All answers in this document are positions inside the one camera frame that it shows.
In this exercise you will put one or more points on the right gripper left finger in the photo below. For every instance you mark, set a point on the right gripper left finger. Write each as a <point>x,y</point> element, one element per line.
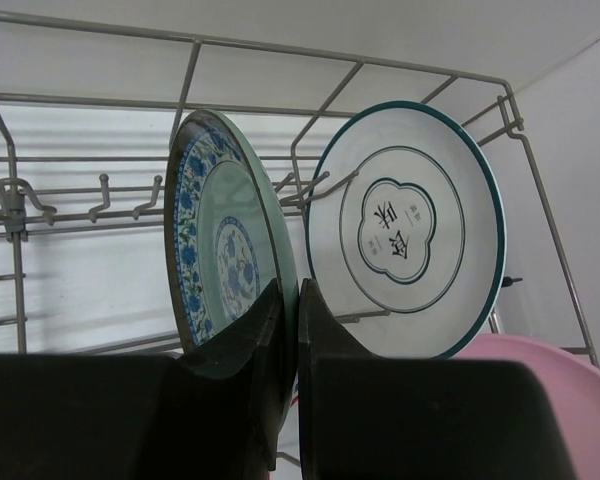
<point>238,398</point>

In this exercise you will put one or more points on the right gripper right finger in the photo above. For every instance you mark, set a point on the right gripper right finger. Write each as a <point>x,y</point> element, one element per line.
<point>330,445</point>

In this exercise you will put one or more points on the teal blue floral plate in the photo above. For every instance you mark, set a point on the teal blue floral plate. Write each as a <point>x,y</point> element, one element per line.
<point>225,235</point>

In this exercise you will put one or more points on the white plate green rim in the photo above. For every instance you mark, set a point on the white plate green rim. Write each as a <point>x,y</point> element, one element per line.
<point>405,231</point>

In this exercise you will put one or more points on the pink plate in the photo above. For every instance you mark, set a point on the pink plate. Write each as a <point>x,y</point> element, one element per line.
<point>571,384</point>

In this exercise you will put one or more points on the grey wire dish rack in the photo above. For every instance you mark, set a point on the grey wire dish rack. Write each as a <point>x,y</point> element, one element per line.
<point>91,384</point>

